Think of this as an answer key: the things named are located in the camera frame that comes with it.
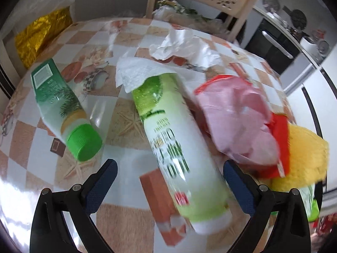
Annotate white paper towel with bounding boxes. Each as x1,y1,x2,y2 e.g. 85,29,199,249
115,57,186,93

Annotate crumpled white paper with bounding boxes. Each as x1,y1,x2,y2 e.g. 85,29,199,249
149,29,221,69

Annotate vegetables in plastic bag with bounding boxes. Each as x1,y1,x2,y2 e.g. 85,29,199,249
152,1,229,38

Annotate gold foil bag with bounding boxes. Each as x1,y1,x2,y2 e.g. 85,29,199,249
14,6,72,70

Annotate red paper cup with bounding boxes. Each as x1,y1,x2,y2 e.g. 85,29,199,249
194,74,291,179

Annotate yellow corrugated sponge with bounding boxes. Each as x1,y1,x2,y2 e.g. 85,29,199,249
258,123,329,191

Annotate green snack bag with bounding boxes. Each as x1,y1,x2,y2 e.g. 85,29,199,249
298,184,320,223

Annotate pink plastic bag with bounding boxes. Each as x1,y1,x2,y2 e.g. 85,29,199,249
196,77,281,166

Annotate white refrigerator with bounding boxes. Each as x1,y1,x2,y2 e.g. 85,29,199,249
279,0,337,217

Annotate green cap milk bottle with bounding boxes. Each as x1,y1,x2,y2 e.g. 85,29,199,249
31,59,102,162

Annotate black built-in oven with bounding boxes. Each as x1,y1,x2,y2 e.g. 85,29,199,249
245,19,300,75

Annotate checkered tablecloth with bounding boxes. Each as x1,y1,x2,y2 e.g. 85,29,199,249
0,17,297,253

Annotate clear plastic bag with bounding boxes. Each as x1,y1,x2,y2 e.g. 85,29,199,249
1,0,76,37

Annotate black jacket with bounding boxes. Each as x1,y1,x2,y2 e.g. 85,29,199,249
215,11,247,45

